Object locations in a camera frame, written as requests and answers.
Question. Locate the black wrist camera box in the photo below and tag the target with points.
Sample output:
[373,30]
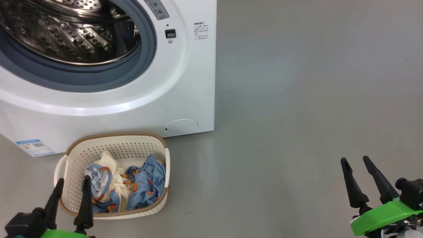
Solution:
[24,224]
[413,193]

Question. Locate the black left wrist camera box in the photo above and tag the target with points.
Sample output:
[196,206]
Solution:
[24,224]

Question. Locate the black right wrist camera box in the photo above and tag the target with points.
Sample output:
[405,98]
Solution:
[413,193]

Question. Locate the cream laundry basket brown rim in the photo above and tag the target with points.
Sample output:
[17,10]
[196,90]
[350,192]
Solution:
[99,148]

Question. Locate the grey plate on washer front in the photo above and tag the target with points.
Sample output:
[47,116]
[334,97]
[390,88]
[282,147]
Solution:
[158,9]

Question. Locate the cream and blue garment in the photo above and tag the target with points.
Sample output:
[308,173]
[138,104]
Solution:
[110,172]

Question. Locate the small black text sticker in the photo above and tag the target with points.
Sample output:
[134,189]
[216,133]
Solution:
[201,31]

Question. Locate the oval white filter cover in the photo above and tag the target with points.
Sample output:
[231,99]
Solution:
[181,126]

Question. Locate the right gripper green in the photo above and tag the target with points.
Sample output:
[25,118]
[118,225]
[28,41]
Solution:
[380,216]

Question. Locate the blue energy label sticker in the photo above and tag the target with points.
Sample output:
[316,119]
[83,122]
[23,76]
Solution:
[34,147]

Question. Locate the white front-load washing machine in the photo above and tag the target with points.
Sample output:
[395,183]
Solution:
[185,82]

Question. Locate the black door latch socket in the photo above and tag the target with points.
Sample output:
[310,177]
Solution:
[170,33]

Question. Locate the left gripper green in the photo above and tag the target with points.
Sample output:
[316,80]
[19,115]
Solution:
[62,234]

